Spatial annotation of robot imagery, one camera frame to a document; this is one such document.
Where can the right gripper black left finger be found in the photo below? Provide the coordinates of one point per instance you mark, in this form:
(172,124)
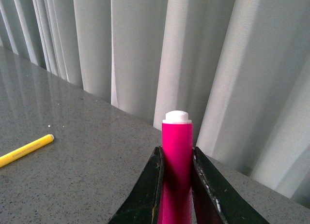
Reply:
(143,203)

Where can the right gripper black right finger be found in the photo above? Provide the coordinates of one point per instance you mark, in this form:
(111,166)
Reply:
(215,200)

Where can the pink pen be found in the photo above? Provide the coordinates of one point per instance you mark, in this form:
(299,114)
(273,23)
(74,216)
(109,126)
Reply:
(177,138)

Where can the grey pleated curtain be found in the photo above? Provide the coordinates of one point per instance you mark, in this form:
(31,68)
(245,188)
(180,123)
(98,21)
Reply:
(240,68)

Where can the yellow pen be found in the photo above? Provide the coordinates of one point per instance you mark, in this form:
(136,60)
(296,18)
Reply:
(26,149)

